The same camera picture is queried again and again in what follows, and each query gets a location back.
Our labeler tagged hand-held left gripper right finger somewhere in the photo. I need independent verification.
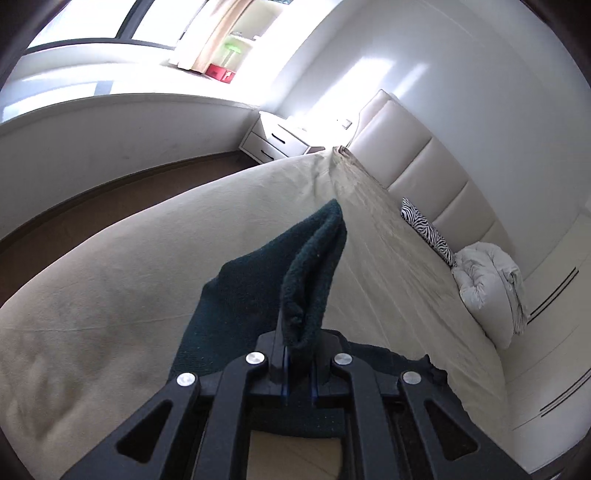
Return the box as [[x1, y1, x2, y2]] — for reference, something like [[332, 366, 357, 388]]
[[313, 329, 533, 480]]

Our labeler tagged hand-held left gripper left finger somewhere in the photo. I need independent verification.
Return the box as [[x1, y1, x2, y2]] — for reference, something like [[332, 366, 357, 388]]
[[60, 329, 291, 480]]

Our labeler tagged dark green knitted sweater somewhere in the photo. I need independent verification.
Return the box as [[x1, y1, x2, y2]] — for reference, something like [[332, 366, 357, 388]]
[[168, 199, 463, 440]]

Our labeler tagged zebra print pillow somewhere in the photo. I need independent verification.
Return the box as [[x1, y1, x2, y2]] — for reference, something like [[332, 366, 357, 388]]
[[400, 198, 458, 269]]

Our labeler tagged white folded duvet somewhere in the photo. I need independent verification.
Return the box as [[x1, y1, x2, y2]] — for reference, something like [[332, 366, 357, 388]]
[[452, 244, 533, 350]]

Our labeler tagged bed with beige sheet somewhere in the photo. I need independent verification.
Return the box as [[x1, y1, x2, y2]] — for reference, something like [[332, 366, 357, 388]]
[[0, 147, 509, 480]]

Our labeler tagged white wardrobe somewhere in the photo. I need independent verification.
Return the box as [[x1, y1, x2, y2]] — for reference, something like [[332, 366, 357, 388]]
[[502, 194, 591, 477]]

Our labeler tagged white nightstand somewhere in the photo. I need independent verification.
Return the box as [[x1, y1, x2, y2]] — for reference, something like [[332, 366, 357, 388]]
[[239, 111, 352, 165]]

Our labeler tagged cream padded headboard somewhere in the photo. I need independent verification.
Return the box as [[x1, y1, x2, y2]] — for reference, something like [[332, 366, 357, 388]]
[[346, 89, 523, 260]]

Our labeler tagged red box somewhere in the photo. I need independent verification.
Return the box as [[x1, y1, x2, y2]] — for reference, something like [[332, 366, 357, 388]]
[[205, 64, 237, 84]]

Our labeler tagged green table lamp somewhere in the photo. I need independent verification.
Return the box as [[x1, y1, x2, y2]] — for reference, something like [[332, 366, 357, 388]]
[[221, 38, 245, 71]]

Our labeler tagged beige curtain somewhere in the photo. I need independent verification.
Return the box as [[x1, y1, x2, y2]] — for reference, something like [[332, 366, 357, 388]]
[[168, 0, 252, 73]]

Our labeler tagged window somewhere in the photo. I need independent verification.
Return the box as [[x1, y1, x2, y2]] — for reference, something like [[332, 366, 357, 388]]
[[27, 0, 209, 52]]

